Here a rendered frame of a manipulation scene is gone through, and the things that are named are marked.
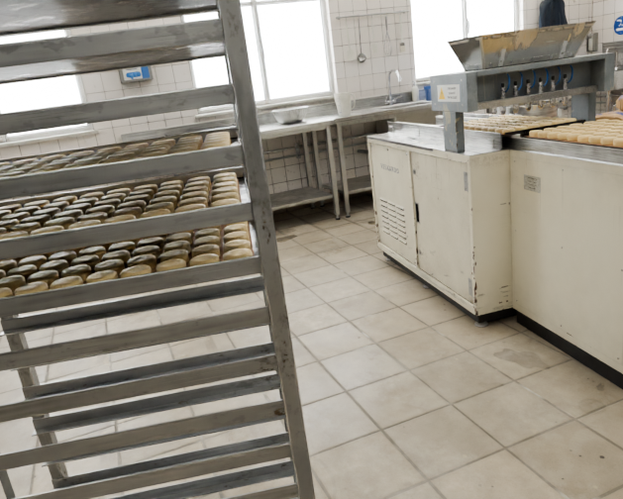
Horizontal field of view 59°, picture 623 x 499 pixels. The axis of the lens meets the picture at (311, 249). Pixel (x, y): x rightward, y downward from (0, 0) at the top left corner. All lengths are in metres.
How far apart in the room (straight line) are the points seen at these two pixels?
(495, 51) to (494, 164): 0.47
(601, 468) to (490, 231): 1.10
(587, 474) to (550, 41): 1.73
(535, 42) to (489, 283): 1.07
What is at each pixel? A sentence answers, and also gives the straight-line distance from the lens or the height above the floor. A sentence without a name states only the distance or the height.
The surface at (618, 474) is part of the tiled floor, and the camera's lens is 2.00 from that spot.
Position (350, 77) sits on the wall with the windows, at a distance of 5.71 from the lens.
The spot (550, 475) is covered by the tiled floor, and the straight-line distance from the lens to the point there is 1.95.
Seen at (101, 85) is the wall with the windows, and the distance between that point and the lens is 5.15.
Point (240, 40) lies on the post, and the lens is 0.83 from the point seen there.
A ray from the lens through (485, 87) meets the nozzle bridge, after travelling 2.59.
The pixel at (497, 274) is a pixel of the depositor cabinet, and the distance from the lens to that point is 2.69.
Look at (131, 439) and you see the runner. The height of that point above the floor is 0.69.
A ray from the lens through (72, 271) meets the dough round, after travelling 1.04.
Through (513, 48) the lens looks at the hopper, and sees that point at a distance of 2.63.
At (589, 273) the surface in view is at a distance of 2.30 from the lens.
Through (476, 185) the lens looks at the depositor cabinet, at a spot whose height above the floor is 0.70.
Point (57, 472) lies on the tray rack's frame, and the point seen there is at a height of 0.36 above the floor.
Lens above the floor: 1.24
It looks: 17 degrees down
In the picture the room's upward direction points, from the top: 8 degrees counter-clockwise
